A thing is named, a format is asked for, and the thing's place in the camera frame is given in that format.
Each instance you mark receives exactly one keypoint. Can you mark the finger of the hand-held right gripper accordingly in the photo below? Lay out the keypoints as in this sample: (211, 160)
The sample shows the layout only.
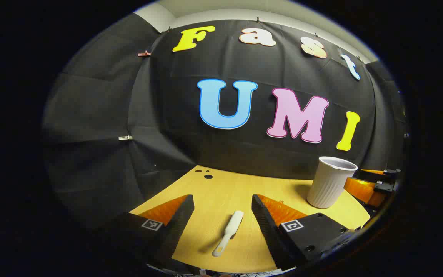
(362, 190)
(373, 172)

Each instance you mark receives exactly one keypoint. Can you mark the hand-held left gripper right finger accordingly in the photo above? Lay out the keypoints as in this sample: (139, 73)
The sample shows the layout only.
(265, 227)

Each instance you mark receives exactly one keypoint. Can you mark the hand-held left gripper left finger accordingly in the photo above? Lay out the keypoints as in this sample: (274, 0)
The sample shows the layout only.
(177, 227)

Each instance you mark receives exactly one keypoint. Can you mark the small white broom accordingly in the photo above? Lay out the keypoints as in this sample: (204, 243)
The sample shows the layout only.
(229, 232)

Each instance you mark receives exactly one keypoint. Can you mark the wooden desktop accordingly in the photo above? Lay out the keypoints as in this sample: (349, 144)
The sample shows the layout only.
(221, 192)

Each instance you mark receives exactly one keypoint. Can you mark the white clip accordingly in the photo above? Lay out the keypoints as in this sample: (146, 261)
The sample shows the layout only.
(125, 137)

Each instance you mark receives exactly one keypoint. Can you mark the red clip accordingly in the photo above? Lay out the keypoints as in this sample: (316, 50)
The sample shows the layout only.
(144, 53)

